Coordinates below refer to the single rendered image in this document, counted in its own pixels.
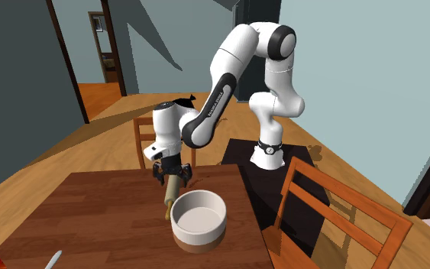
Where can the brown framed doorway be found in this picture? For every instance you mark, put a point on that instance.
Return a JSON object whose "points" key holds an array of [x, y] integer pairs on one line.
{"points": [[106, 56]]}

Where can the dark tall cabinet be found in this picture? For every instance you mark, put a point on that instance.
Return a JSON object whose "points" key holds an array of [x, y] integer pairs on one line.
{"points": [[252, 11]]}

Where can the silver knife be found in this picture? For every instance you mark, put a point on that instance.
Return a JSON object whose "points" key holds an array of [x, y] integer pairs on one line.
{"points": [[53, 260]]}

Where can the brown wooden table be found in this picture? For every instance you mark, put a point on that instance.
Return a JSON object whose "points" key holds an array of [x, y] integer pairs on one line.
{"points": [[99, 216]]}

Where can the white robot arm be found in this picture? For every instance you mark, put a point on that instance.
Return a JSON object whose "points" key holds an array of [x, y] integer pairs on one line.
{"points": [[274, 93]]}

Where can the black tied bag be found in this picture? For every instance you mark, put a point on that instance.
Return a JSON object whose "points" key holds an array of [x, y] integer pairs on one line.
{"points": [[184, 101]]}

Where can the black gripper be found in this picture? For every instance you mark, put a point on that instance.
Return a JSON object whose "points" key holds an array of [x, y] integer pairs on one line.
{"points": [[170, 162]]}

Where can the white bowl with brown base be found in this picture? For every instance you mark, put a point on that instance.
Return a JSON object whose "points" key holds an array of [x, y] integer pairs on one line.
{"points": [[198, 220]]}

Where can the orange wooden chair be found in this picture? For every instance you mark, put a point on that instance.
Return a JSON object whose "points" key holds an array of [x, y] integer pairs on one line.
{"points": [[348, 223], [144, 136]]}

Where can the tan wooden rolling pin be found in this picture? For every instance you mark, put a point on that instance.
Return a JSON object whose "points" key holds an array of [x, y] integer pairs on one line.
{"points": [[172, 193]]}

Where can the dark robot stand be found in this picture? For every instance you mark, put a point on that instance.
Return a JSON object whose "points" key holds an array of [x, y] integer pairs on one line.
{"points": [[274, 193]]}

